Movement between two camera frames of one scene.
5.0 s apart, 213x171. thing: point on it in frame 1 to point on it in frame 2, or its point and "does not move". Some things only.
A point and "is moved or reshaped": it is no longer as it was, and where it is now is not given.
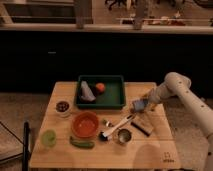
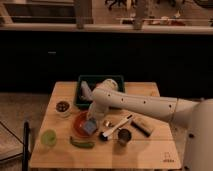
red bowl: (85, 124) does not move
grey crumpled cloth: (86, 91) does not move
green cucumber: (86, 144) does not move
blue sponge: (139, 105) is moved or reshaped
